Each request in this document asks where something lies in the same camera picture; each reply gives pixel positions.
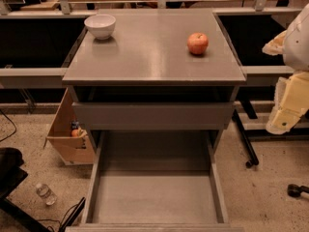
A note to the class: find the cardboard box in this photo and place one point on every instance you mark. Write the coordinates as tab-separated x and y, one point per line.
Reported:
72	150

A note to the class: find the red apple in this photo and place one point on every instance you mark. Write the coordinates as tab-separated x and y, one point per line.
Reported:
197	43

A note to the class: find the closed grey top drawer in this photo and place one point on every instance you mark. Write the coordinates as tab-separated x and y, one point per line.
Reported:
153	116

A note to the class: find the black table leg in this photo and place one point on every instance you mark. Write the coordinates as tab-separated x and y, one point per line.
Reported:
252	157

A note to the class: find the open grey middle drawer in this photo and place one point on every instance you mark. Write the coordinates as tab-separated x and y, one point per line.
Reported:
155	181

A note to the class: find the clear plastic water bottle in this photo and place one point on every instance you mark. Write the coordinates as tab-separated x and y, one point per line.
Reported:
46	194

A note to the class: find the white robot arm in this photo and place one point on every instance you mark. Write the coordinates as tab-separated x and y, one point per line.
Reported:
296	43

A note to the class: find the orange fruit in box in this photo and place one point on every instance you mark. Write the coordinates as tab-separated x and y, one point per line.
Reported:
75	133

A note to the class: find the white ceramic bowl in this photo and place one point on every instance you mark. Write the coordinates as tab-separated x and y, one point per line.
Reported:
101	26

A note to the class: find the grey drawer cabinet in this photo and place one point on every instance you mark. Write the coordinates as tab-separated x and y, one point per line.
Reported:
147	60

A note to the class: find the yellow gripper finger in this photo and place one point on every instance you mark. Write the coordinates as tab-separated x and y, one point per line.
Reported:
275	46
291	102

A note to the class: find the black chair base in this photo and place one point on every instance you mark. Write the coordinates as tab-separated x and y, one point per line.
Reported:
11	175

